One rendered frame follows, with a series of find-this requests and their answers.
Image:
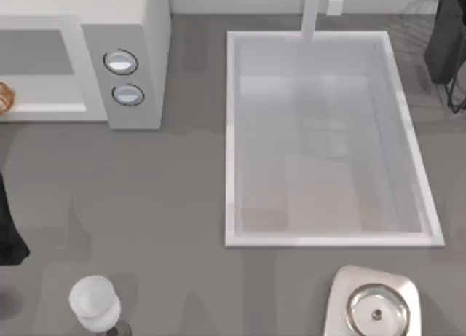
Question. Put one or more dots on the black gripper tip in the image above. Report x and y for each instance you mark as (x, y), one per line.
(9, 230)

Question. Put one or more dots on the round microwave knob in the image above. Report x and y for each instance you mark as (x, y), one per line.
(120, 62)
(127, 94)

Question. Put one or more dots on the tall white tap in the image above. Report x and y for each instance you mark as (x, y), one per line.
(310, 11)

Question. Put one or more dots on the white sink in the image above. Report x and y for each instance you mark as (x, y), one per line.
(320, 150)

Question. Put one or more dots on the pale microwave oven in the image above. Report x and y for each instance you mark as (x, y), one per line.
(123, 33)

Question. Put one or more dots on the white frosted cup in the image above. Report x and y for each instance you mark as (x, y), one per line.
(95, 303)

